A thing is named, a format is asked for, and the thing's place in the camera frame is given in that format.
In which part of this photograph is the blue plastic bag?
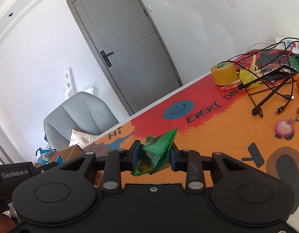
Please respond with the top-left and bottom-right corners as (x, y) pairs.
(37, 148), (61, 165)

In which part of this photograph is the yellow hair clip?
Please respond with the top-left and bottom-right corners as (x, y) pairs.
(249, 55), (263, 76)

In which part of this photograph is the black door handle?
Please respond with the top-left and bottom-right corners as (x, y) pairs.
(100, 50), (114, 68)

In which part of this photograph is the white foam board with holes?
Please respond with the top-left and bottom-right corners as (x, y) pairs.
(63, 65), (73, 100)

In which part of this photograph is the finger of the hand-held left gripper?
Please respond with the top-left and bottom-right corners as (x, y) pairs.
(34, 163), (61, 176)

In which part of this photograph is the pink pixel keychain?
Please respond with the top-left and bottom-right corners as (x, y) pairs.
(275, 119), (296, 140)

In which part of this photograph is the black folding stand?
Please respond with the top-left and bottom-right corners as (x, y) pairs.
(238, 69), (298, 117)

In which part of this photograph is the brown cardboard box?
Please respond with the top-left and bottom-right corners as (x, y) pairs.
(56, 145), (105, 187)

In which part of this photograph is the grey chair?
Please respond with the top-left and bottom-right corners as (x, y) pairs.
(43, 91), (119, 151)

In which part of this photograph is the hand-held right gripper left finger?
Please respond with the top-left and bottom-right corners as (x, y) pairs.
(59, 139), (142, 190)

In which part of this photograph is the white power strip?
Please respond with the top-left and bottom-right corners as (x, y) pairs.
(275, 37), (299, 52)

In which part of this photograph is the yellow tape roll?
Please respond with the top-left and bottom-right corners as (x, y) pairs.
(211, 62), (238, 86)

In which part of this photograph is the grey door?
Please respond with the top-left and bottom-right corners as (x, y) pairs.
(66, 0), (183, 116)

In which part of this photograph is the white patterned pillow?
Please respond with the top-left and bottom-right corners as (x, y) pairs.
(69, 129), (98, 147)

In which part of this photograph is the green snack packet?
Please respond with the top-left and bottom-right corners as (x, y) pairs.
(131, 126), (179, 176)

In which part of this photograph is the clear pink tube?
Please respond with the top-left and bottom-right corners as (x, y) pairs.
(221, 82), (240, 91)

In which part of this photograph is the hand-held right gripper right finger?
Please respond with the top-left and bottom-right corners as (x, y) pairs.
(170, 143), (240, 190)

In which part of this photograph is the black smartphone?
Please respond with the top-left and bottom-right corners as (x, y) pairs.
(260, 63), (298, 83)

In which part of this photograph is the colourful cartoon cat mat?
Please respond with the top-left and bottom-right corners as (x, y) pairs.
(80, 49), (299, 187)

